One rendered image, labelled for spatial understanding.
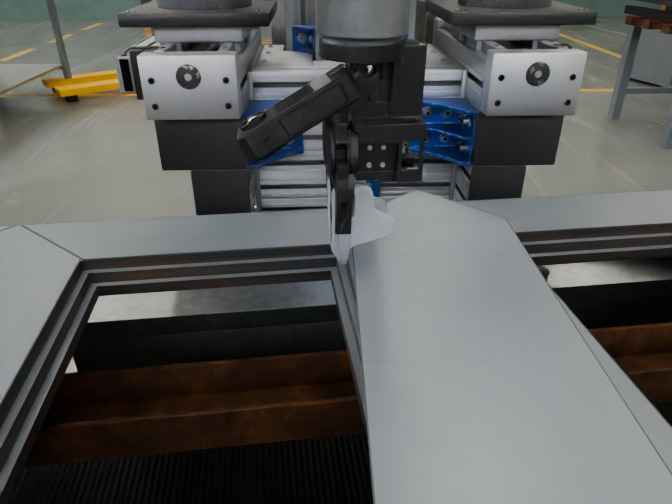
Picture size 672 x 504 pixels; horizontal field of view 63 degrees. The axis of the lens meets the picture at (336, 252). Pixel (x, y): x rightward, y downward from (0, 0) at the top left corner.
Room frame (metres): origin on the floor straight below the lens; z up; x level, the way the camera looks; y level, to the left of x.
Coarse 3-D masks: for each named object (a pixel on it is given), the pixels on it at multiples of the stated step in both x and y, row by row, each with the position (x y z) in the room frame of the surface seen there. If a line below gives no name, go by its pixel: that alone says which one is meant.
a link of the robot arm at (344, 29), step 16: (320, 0) 0.47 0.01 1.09; (336, 0) 0.45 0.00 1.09; (352, 0) 0.45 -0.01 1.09; (368, 0) 0.44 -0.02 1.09; (384, 0) 0.45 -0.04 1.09; (400, 0) 0.46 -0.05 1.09; (320, 16) 0.47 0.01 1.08; (336, 16) 0.45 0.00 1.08; (352, 16) 0.45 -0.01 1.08; (368, 16) 0.44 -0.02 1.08; (384, 16) 0.45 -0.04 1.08; (400, 16) 0.46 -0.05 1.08; (320, 32) 0.47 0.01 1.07; (336, 32) 0.45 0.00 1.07; (352, 32) 0.45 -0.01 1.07; (368, 32) 0.44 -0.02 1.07; (384, 32) 0.45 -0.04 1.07; (400, 32) 0.46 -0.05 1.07
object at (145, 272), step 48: (528, 240) 0.54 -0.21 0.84; (576, 240) 0.54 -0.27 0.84; (624, 240) 0.55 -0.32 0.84; (96, 288) 0.46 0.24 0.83; (144, 288) 0.47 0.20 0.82; (192, 288) 0.48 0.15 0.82; (336, 288) 0.46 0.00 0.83; (48, 336) 0.37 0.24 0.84; (48, 384) 0.32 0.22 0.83; (624, 384) 0.30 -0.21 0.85; (0, 432) 0.26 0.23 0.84; (0, 480) 0.24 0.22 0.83
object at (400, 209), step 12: (396, 204) 0.61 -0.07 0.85; (408, 204) 0.61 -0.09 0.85; (420, 204) 0.61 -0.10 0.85; (432, 204) 0.61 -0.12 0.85; (444, 204) 0.61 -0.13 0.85; (456, 204) 0.61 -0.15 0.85; (396, 216) 0.57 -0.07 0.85; (408, 216) 0.57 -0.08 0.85; (420, 216) 0.57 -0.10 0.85; (432, 216) 0.57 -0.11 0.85; (444, 216) 0.57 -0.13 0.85; (456, 216) 0.57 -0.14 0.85; (468, 216) 0.57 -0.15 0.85; (480, 216) 0.57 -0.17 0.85; (492, 216) 0.57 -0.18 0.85
